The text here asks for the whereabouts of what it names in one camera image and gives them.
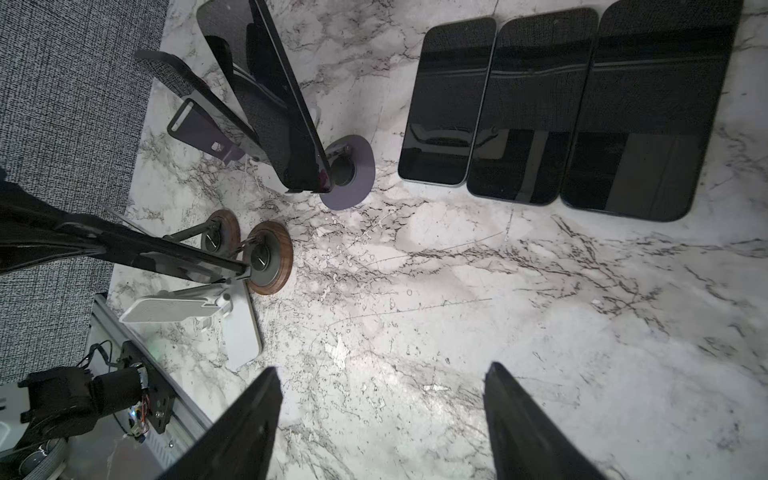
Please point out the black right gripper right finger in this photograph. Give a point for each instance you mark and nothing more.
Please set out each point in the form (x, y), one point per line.
(525, 443)

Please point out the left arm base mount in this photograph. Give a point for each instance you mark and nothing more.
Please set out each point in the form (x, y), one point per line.
(157, 391)

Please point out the black phone on purple stand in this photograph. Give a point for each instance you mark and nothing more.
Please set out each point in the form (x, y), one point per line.
(245, 42)

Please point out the purple round phone stand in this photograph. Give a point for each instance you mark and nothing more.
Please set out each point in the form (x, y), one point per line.
(352, 172)

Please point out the aluminium front rail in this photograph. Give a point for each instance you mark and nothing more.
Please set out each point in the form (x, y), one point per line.
(188, 423)

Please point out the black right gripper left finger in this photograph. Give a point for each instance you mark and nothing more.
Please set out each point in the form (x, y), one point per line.
(240, 444)

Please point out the white phone stand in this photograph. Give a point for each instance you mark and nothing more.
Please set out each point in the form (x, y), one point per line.
(229, 303)

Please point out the wooden base stand right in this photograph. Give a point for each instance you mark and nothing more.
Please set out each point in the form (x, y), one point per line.
(269, 252)

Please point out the black phone on slim stand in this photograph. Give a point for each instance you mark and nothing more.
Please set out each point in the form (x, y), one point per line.
(175, 75)

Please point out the purple left phone stand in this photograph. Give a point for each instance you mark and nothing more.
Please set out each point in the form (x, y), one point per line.
(193, 126)

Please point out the black phone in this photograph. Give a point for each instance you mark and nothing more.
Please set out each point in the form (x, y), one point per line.
(446, 101)
(649, 103)
(245, 42)
(34, 233)
(175, 75)
(537, 74)

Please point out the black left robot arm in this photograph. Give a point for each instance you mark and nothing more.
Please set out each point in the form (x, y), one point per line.
(63, 402)

